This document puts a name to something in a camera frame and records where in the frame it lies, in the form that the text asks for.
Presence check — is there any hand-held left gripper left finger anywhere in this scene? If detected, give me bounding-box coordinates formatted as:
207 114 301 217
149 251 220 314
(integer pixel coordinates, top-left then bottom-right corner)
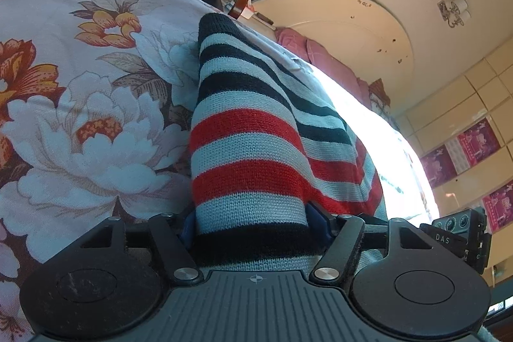
78 212 205 284

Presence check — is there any pink wall poster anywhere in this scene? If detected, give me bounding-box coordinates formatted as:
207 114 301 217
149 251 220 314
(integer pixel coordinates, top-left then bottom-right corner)
457 118 501 166
481 184 513 234
420 145 458 188

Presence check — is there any wall lamp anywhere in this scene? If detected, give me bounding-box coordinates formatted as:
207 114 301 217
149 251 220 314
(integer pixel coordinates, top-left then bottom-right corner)
437 0 473 28

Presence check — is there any pink pillow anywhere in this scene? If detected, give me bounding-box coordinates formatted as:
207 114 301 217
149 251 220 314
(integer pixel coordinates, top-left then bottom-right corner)
274 27 311 54
305 38 371 102

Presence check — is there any red navy striped white sweater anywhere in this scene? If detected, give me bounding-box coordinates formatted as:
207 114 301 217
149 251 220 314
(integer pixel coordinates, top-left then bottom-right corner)
188 13 405 274

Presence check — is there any floral bed sheet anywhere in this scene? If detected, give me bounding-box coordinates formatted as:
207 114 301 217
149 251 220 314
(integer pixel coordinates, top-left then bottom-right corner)
0 0 437 342

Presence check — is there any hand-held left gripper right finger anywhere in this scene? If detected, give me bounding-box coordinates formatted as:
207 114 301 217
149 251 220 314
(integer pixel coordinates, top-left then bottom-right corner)
305 202 442 284

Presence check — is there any cream round headboard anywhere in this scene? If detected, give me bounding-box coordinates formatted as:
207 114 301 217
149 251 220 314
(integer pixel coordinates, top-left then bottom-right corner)
250 0 414 118

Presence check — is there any red patterned cushion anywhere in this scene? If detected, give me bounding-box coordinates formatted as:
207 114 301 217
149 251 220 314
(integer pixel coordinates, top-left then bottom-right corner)
366 79 391 118

